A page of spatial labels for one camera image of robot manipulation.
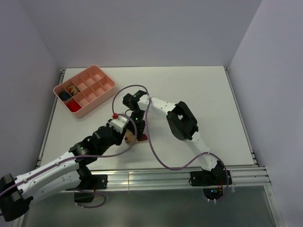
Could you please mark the tan argyle sock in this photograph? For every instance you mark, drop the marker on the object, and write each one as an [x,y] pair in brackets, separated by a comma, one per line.
[73,90]

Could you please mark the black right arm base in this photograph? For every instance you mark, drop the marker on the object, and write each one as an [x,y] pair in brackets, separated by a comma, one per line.
[212,181]

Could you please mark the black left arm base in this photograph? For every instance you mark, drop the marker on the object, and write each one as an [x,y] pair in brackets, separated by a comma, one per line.
[87,190]

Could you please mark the dark teal rolled sock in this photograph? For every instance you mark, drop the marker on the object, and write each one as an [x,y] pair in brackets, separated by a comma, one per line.
[64,96]

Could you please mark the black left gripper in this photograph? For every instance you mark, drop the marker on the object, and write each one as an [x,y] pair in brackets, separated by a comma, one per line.
[119,137]

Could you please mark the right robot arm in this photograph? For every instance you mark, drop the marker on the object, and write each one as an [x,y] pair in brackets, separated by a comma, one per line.
[183,126]

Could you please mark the pink compartment organizer tray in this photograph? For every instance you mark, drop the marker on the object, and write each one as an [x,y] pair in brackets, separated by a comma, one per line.
[95,87]

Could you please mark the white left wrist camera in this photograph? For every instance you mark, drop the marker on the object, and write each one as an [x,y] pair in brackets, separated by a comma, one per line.
[119,124]

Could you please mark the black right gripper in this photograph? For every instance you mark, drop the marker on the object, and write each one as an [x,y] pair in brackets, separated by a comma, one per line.
[138,129]

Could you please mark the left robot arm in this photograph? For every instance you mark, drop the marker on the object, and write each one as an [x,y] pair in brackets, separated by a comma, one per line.
[66,172]

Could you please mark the tan maroon striped sock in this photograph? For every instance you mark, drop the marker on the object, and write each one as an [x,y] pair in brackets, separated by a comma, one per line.
[130,138]

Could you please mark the red rolled sock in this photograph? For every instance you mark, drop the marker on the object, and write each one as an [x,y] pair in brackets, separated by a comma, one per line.
[73,106]

